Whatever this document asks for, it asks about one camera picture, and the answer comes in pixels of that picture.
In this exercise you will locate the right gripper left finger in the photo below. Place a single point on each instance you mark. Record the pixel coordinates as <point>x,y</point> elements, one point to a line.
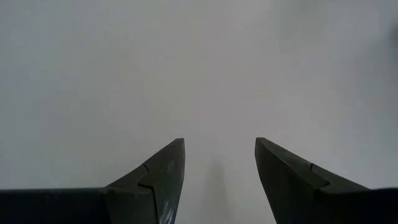
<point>93,205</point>

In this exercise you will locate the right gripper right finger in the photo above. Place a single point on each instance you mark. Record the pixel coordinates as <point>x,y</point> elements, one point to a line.
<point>311,199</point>

